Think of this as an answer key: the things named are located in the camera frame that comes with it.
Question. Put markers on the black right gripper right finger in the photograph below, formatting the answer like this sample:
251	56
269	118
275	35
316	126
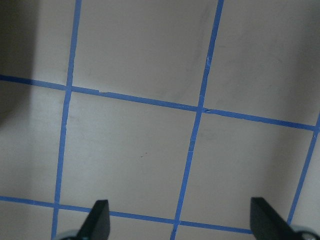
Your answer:
267	224

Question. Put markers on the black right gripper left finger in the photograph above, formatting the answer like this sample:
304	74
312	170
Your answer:
97	224

